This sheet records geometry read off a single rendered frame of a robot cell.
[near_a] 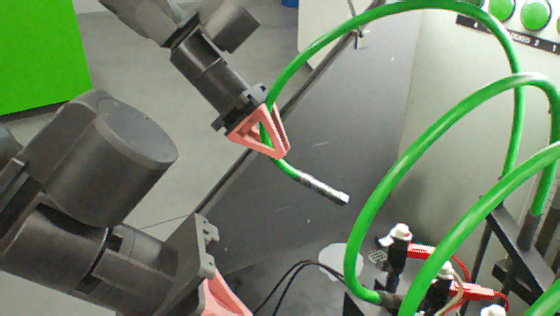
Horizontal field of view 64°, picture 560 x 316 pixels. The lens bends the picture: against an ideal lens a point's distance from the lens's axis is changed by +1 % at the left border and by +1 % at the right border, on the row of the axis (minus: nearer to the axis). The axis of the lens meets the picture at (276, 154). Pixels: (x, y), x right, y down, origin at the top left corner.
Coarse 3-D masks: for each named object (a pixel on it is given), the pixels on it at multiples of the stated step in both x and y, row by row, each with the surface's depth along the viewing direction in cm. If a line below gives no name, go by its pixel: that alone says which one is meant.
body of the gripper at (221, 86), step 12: (216, 72) 60; (228, 72) 60; (204, 84) 60; (216, 84) 60; (228, 84) 60; (240, 84) 61; (204, 96) 61; (216, 96) 60; (228, 96) 60; (240, 96) 57; (216, 108) 61; (228, 108) 58; (240, 108) 57; (216, 120) 59; (228, 120) 61
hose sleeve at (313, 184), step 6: (300, 174) 66; (306, 174) 67; (300, 180) 67; (306, 180) 67; (312, 180) 67; (318, 180) 68; (306, 186) 67; (312, 186) 67; (318, 186) 67; (324, 186) 68; (318, 192) 68; (324, 192) 68; (330, 192) 68; (336, 192) 69; (330, 198) 69; (336, 198) 69
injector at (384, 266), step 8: (392, 232) 64; (400, 240) 63; (408, 240) 63; (392, 248) 65; (400, 248) 64; (408, 248) 65; (392, 256) 65; (400, 256) 65; (376, 264) 66; (384, 264) 65; (392, 264) 66; (400, 264) 65; (392, 272) 67; (400, 272) 67; (392, 280) 68; (392, 288) 69
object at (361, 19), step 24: (408, 0) 55; (432, 0) 54; (456, 0) 55; (360, 24) 55; (312, 48) 56; (504, 48) 59; (288, 72) 58; (264, 144) 63; (288, 168) 66; (504, 168) 69
